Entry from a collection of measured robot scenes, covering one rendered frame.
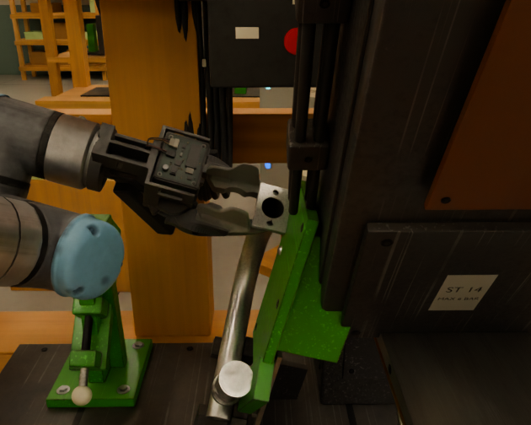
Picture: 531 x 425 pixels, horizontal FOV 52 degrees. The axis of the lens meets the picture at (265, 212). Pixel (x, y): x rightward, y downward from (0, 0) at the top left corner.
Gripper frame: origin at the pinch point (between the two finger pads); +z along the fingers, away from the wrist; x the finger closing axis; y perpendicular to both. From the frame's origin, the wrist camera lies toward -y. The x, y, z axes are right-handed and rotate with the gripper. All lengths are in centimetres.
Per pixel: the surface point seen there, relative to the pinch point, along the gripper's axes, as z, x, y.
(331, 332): 9.0, -12.9, 3.8
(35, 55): -336, 524, -816
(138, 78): -21.2, 21.7, -13.9
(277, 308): 2.5, -12.1, 5.2
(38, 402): -22.6, -25.6, -33.0
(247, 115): -3.3, 26.0, -21.7
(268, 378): 3.7, -18.6, 1.5
